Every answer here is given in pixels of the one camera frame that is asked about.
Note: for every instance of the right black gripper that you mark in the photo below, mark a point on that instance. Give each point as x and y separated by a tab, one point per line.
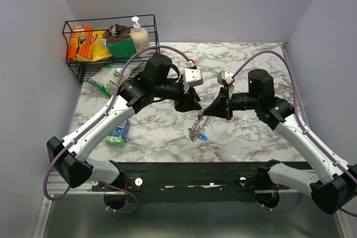
219	107

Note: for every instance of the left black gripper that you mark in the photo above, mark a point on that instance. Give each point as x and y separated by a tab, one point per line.
189	101

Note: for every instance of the metal disc with keyrings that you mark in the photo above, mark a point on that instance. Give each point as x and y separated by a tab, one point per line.
199	126

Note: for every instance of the key with blue tag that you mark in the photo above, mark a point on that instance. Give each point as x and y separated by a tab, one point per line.
202	137

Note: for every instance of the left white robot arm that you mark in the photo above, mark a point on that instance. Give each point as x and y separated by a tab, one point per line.
70	154

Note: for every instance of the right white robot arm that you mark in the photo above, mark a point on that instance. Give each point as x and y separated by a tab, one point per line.
332	181

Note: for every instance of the blue green tissue pack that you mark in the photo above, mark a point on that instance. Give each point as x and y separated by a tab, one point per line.
118	136

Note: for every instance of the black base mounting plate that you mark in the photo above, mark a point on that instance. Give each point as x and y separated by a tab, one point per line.
199	182

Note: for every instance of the beige pump soap bottle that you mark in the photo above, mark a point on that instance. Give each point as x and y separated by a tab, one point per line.
139	35

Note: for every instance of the green white snack bag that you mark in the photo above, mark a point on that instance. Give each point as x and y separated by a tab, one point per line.
106	78

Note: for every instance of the green and brown bag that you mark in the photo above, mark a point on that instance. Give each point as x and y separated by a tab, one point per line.
119	42

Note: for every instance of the yellow chips bag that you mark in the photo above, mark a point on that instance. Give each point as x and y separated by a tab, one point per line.
97	49

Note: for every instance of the orange razor package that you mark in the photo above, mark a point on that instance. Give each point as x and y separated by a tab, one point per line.
79	41

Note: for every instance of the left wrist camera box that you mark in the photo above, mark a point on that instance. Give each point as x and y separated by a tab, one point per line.
192	78

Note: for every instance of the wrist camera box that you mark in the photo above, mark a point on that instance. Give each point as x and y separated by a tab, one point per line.
192	78
225	78

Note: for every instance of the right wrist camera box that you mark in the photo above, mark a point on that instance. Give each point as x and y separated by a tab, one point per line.
225	78

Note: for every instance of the black wire basket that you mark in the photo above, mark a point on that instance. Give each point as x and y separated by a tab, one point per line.
84	70

